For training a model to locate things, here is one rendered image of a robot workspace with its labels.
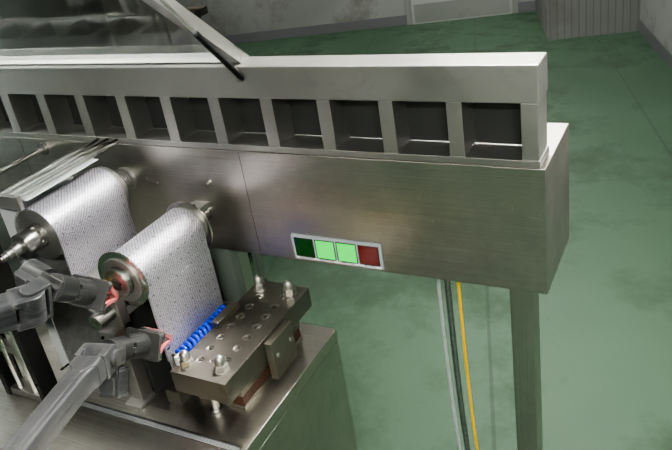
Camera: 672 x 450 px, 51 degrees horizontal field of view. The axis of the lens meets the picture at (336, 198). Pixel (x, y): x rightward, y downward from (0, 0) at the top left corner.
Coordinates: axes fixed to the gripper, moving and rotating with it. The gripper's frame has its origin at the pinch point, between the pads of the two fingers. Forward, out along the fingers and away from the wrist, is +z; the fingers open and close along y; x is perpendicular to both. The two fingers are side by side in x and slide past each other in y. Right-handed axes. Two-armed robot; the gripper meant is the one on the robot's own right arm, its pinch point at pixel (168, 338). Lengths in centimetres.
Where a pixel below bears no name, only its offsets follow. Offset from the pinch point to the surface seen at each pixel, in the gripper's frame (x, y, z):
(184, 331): 0.9, 0.3, 5.7
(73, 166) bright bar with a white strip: 40, -30, -6
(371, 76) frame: 64, 48, 0
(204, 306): 6.4, 0.3, 12.9
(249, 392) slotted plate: -11.2, 18.8, 9.0
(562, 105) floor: 120, 8, 444
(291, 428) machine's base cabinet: -20.8, 26.1, 18.2
